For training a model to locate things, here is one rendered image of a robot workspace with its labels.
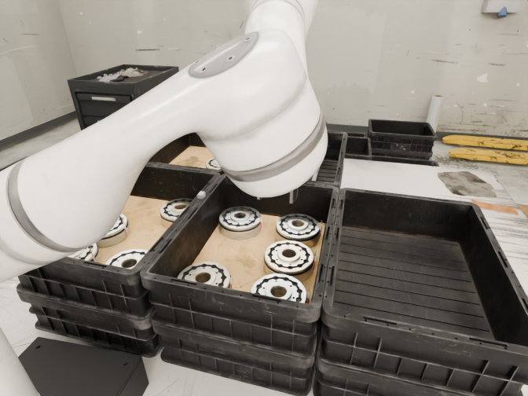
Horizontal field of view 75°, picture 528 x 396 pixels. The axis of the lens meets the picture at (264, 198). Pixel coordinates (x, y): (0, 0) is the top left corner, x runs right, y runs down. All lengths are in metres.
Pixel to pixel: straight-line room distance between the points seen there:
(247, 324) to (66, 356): 0.34
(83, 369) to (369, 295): 0.52
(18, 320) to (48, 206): 0.69
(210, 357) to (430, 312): 0.40
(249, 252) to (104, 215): 0.51
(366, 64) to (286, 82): 3.70
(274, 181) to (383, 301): 0.50
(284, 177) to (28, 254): 0.22
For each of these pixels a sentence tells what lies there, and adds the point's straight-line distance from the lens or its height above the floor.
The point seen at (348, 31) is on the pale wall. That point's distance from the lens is 3.89.
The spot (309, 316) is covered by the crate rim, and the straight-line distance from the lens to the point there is 0.53.
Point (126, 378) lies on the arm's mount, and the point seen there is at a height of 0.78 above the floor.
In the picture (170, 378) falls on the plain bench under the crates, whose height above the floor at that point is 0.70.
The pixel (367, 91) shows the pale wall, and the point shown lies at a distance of 3.97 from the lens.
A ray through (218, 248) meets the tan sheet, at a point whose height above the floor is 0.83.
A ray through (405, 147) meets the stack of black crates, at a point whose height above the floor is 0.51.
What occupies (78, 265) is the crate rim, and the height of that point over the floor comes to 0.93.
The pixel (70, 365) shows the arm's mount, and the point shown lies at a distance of 0.73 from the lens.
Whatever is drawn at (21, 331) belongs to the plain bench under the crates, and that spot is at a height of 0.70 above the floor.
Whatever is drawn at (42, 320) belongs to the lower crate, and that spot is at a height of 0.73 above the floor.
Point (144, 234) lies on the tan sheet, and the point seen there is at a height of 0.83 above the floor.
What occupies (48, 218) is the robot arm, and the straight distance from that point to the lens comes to 0.31.
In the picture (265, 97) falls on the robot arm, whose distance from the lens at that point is 0.22.
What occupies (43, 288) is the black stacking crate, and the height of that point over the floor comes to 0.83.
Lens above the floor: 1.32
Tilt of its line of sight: 30 degrees down
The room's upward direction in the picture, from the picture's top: straight up
